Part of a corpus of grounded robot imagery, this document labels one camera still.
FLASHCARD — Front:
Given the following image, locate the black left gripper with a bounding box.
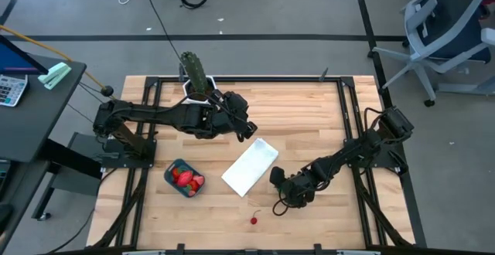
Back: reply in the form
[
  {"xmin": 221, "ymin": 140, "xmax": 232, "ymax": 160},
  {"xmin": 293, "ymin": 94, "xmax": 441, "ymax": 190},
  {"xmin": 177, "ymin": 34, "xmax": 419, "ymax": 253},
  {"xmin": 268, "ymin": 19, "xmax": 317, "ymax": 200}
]
[{"xmin": 210, "ymin": 90, "xmax": 258, "ymax": 143}]

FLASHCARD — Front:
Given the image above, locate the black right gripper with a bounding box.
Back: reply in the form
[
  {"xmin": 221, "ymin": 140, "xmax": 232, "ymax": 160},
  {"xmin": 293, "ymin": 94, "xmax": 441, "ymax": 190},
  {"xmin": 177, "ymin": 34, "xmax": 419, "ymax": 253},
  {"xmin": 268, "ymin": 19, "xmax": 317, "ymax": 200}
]
[{"xmin": 269, "ymin": 165, "xmax": 316, "ymax": 209}]

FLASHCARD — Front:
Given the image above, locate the large pink-red toy fruit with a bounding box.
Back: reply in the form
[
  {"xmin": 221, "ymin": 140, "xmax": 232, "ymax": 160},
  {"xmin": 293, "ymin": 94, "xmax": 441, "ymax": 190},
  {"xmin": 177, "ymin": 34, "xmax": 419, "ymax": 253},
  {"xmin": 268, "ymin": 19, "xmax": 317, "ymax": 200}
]
[{"xmin": 176, "ymin": 170, "xmax": 194, "ymax": 189}]

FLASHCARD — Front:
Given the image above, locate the cactus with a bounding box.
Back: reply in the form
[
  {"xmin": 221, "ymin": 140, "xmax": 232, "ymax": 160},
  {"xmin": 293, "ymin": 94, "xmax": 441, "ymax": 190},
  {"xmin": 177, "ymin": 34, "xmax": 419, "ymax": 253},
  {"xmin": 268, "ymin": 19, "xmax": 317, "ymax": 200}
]
[{"xmin": 179, "ymin": 50, "xmax": 217, "ymax": 106}]

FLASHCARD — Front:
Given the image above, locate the teal plastic tupperware container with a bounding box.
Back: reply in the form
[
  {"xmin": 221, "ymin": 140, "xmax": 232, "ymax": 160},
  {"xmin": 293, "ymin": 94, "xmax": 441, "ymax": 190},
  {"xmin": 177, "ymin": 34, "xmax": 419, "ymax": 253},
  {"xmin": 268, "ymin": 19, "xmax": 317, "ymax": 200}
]
[{"xmin": 163, "ymin": 158, "xmax": 207, "ymax": 199}]

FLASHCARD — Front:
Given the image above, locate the white folded cloth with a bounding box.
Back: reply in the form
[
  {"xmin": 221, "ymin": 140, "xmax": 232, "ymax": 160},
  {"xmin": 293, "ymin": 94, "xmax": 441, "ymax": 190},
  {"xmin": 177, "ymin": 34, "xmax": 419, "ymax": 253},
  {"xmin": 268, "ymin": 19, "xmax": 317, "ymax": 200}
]
[{"xmin": 221, "ymin": 137, "xmax": 280, "ymax": 198}]

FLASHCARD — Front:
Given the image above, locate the mint green stapler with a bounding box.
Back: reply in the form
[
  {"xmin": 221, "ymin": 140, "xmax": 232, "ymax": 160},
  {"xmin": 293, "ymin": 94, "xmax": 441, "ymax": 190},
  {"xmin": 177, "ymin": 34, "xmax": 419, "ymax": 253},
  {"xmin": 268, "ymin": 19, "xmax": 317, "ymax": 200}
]
[{"xmin": 37, "ymin": 62, "xmax": 73, "ymax": 90}]

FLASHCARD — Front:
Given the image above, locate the black office desk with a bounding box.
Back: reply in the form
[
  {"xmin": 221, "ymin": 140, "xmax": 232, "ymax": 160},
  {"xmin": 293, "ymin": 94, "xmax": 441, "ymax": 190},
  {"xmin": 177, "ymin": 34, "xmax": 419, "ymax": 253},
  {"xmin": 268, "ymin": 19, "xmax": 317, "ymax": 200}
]
[{"xmin": 0, "ymin": 53, "xmax": 104, "ymax": 255}]

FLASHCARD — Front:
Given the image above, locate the grey desk calculator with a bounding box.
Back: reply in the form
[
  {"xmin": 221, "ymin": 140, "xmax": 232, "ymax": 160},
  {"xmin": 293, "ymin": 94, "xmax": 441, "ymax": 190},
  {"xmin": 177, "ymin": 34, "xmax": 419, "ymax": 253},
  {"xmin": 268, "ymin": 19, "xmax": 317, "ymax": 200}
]
[{"xmin": 0, "ymin": 73, "xmax": 29, "ymax": 108}]

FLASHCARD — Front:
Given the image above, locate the grey mesh office chair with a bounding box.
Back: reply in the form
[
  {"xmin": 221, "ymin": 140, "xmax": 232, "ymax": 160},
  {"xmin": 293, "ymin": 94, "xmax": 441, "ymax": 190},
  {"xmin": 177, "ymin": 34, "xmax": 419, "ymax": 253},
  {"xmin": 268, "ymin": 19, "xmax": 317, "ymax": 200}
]
[{"xmin": 373, "ymin": 0, "xmax": 495, "ymax": 108}]

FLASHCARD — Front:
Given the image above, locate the blue-screen monitor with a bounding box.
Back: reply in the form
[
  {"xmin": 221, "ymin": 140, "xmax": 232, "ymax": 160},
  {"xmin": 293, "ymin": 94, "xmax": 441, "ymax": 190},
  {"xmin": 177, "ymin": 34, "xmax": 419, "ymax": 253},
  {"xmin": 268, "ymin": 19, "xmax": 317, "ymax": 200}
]
[{"xmin": 0, "ymin": 34, "xmax": 50, "ymax": 77}]

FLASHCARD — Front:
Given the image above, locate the long black floor cable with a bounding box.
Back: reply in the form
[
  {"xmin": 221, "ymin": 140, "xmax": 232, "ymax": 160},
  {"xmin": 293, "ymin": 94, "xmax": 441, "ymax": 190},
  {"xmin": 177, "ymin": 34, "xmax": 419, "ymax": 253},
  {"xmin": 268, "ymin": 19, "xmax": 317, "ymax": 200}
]
[{"xmin": 139, "ymin": 0, "xmax": 185, "ymax": 65}]

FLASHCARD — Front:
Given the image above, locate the yellow floor cable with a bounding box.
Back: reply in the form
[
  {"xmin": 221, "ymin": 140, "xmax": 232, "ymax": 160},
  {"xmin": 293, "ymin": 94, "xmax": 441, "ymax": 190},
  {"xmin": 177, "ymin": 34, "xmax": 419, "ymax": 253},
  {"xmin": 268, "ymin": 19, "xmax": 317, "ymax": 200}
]
[{"xmin": 0, "ymin": 24, "xmax": 120, "ymax": 104}]

